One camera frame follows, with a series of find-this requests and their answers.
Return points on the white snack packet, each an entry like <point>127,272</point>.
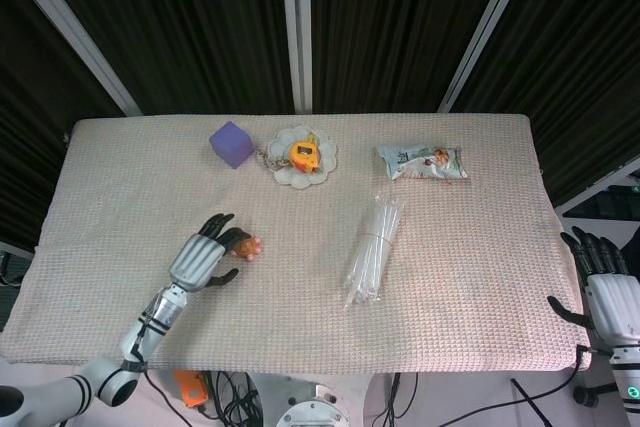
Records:
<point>422,162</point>

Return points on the white frame post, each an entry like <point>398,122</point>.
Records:
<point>65,22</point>
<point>482,27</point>
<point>297,27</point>

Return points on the beige knitted table cloth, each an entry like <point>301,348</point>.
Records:
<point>320,317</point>

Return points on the orange handheld controller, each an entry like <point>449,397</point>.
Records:
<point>191,387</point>

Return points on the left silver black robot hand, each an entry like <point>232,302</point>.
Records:
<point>197,260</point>

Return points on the pink orange turtle toy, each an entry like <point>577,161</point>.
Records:
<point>248,247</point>

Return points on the white scalloped plate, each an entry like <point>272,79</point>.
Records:
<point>302,157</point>

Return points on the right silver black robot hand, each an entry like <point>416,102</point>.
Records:
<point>610,307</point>

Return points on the yellow tape measure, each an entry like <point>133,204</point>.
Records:
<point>304,155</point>

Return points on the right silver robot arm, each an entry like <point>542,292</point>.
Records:
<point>627,379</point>

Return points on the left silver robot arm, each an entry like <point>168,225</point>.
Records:
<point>115,357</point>

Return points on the purple foam cube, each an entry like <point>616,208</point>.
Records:
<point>230,144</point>

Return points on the bundle of clear straws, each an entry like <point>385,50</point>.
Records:
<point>372,252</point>

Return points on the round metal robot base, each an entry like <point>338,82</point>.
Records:
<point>312,412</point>

